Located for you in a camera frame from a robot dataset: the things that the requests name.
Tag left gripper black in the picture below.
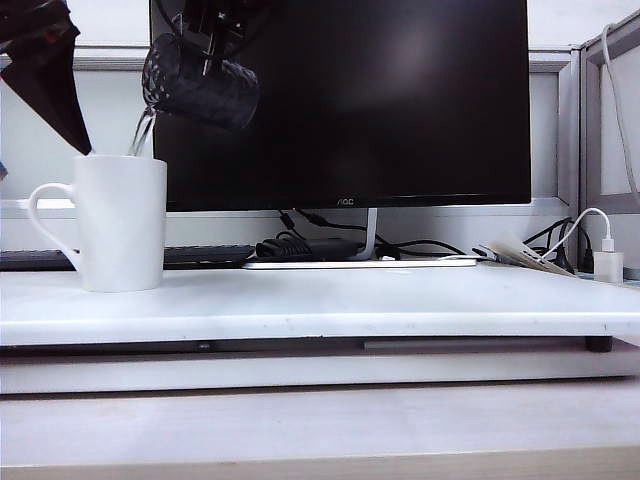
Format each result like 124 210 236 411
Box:
0 0 94 155

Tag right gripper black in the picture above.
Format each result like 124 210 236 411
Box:
164 0 274 78

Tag black textured glass cup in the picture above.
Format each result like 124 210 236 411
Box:
141 32 261 131

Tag clear poured water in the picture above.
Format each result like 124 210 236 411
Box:
126 105 159 159

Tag grey back office partition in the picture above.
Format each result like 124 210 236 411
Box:
0 44 581 254

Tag white ceramic mug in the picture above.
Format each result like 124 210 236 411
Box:
27 153 169 294

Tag black computer monitor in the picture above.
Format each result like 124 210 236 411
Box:
148 0 532 215

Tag black keyboard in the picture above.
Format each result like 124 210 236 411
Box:
0 244 256 274

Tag black power adapter brick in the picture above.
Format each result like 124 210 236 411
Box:
302 238 370 262

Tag white raised board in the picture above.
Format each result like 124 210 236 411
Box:
0 262 640 349

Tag white lower shelf board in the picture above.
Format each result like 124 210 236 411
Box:
0 344 627 397

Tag folded paper booklet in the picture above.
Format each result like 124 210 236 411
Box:
472 230 576 279

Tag grey side office partition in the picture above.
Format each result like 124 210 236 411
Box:
578 8 640 274

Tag white USB charger block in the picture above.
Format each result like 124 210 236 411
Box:
591 251 625 286

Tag black monitor plug cable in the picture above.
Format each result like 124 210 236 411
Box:
277 209 307 242

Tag black slanted monitor cable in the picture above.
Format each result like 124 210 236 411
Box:
298 209 370 235

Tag black coiled cable bundle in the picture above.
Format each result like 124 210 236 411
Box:
254 238 307 262

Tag black looping desk cable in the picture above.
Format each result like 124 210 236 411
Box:
375 241 484 261

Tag black tangled power cables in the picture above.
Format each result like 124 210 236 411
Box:
522 217 576 266

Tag thin white USB cable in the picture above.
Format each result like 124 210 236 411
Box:
542 208 614 262

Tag thick white cable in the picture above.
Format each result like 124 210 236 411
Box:
598 23 640 212

